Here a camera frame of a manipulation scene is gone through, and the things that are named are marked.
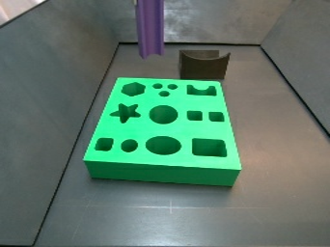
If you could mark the purple arch block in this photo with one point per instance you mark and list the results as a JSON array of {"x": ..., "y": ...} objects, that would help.
[{"x": 150, "y": 27}]

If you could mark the green shape-sorting foam board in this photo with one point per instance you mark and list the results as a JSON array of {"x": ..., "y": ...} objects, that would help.
[{"x": 165, "y": 131}]

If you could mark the black curved holder stand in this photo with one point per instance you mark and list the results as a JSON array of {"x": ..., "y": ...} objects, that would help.
[{"x": 203, "y": 64}]

